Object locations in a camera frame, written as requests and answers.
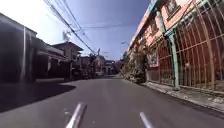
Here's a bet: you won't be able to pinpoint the utility pole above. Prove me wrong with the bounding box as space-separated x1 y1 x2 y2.
95 48 101 78

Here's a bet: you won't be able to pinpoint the climbing bush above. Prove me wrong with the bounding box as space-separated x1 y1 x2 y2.
121 44 148 84

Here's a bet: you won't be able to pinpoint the grey asphalt road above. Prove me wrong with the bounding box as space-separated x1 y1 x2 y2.
0 75 224 128

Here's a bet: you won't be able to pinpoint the row of houses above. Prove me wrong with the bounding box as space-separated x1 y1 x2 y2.
34 37 121 81

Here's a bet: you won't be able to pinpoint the robot's own part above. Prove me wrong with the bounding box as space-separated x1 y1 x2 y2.
139 111 155 128
65 102 87 128

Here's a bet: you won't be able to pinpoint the pink building with metal fence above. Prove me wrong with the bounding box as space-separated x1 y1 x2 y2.
128 0 224 93

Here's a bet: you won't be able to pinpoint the grey concrete kerb strip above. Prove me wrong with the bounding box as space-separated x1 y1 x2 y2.
141 81 224 114

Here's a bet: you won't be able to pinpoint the dark building with roof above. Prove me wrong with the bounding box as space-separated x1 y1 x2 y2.
0 12 39 84

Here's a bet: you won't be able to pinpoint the overhead wires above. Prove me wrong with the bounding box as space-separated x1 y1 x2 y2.
43 0 134 56

